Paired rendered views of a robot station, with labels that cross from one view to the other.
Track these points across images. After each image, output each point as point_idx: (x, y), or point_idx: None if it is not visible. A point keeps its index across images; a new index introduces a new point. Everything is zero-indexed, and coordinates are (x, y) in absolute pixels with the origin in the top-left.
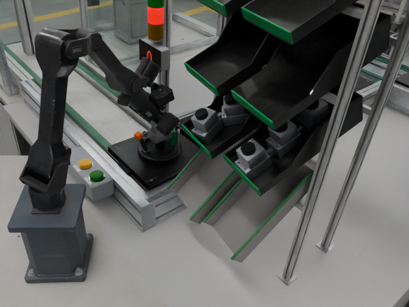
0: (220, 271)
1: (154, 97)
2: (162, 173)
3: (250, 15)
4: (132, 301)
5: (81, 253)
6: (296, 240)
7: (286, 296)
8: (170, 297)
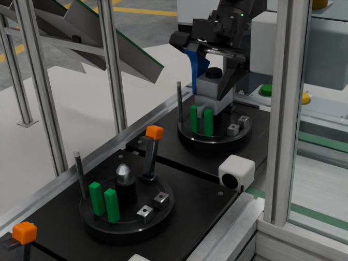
0: (98, 112)
1: (214, 13)
2: (188, 107)
3: None
4: (168, 84)
5: (223, 67)
6: (16, 69)
7: (32, 111)
8: (139, 90)
